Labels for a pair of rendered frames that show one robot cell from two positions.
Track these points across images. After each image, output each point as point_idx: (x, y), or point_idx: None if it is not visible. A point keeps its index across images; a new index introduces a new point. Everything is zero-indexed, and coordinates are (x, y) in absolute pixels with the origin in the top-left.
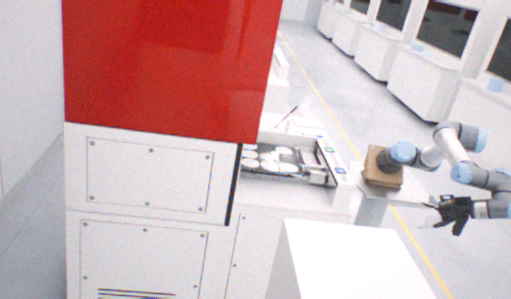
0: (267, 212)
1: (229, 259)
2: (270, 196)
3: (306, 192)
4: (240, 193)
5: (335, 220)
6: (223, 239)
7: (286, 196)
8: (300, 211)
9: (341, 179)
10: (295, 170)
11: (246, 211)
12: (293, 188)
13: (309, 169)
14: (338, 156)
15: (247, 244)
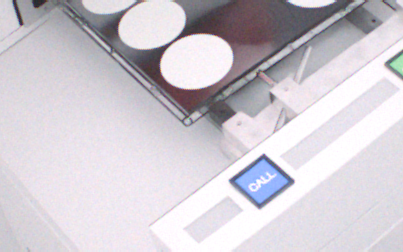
0: (11, 175)
1: (17, 230)
2: (57, 131)
3: (182, 182)
4: (8, 80)
5: None
6: None
7: (98, 158)
8: (63, 232)
9: (193, 217)
10: (194, 85)
11: None
12: (168, 145)
13: (276, 105)
14: (394, 112)
15: (22, 224)
